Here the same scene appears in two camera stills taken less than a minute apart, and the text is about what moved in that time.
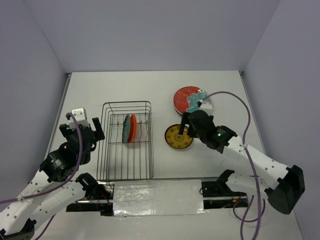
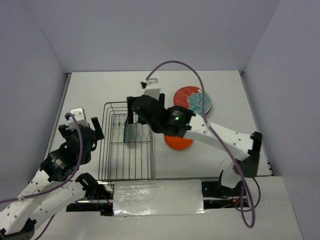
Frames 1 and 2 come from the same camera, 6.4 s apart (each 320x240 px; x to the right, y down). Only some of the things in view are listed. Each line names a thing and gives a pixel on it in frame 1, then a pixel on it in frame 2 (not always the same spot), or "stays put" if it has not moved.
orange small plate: x=132 y=129 to x=177 y=143
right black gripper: x=185 y=120 to x=130 y=111
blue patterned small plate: x=126 y=129 stays put
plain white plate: x=186 y=99 stays put
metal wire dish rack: x=118 y=161 stays put
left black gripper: x=99 y=133 stays put
